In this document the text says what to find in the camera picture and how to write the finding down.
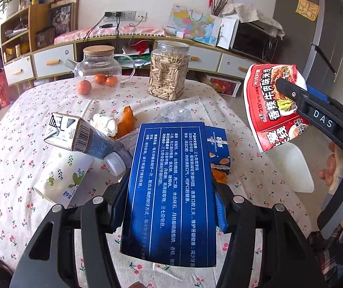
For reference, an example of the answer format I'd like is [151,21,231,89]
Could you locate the wooden sideboard with white drawers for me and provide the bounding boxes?
[76,33,268,80]

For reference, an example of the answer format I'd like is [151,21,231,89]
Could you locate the white wall sockets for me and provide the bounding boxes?
[104,11,147,21]

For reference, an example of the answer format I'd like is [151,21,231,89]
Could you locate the floral cloth on microwave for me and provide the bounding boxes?
[222,4,286,38]

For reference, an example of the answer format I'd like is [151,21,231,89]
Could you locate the dried branches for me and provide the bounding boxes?
[210,0,239,17]

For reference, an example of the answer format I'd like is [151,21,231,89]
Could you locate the person's right forearm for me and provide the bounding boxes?
[308,225,343,288]

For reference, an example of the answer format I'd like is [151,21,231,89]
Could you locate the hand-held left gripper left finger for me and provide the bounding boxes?
[10,168,131,288]

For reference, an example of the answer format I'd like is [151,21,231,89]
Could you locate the white tissue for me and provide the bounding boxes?
[92,112,119,140]

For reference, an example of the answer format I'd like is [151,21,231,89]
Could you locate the red instant noodle packet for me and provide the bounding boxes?
[243,64,313,153]

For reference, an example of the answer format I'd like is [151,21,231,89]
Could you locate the map print bag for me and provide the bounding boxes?
[166,4,223,47]

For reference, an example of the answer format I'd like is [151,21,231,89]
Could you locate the white plastic bin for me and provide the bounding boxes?
[267,142,315,193]

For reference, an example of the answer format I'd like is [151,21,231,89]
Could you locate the yellow paper note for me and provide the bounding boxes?
[296,0,320,21]

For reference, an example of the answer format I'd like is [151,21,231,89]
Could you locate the framed picture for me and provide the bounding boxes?
[47,0,80,36]

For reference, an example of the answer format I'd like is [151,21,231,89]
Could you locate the blue snack box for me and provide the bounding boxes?
[205,125,232,185]

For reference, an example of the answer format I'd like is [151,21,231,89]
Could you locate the leaf print paper cup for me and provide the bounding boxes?
[34,150,95,208]

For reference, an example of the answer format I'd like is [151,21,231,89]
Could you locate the pink cloth runner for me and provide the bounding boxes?
[54,25,166,45]

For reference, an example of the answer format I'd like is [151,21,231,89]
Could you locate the grey milk carton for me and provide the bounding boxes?
[43,112,95,153]

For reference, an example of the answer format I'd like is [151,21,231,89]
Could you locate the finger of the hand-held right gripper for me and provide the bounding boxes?
[275,77,316,117]

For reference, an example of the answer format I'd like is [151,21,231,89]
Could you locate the glass teapot with wooden lid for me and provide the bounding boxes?
[65,46,136,99]

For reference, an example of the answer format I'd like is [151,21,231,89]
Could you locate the white storage box red print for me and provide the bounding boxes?
[206,74,241,97]

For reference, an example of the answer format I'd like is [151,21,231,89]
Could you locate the wooden shelf unit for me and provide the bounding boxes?
[0,4,79,87]

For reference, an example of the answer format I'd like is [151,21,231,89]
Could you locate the cherry print tablecloth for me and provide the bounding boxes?
[0,76,311,288]

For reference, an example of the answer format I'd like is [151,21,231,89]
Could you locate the blue toothpaste box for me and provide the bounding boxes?
[120,122,217,268]

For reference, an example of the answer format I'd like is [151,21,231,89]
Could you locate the red green shopping bag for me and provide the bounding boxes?
[122,43,152,66]

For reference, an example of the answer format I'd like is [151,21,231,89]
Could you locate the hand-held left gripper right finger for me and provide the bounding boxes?
[212,180,329,288]

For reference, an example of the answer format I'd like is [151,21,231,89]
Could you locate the grey refrigerator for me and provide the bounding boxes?
[273,0,343,95]

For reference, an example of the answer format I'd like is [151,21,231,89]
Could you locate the black microwave oven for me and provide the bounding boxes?
[230,21,280,56]

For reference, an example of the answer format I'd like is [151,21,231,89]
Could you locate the crumpled clear plastic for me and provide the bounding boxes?
[153,106,193,124]

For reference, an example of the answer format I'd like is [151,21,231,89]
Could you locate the clear jar of seeds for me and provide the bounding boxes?
[147,40,191,101]

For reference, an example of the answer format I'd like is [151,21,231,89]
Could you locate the clear plastic water bottle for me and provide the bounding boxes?
[86,126,139,176]

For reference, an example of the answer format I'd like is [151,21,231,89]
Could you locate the orange peel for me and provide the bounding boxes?
[116,106,136,140]

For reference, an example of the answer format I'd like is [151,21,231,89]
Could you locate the black cable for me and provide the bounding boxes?
[84,15,121,39]

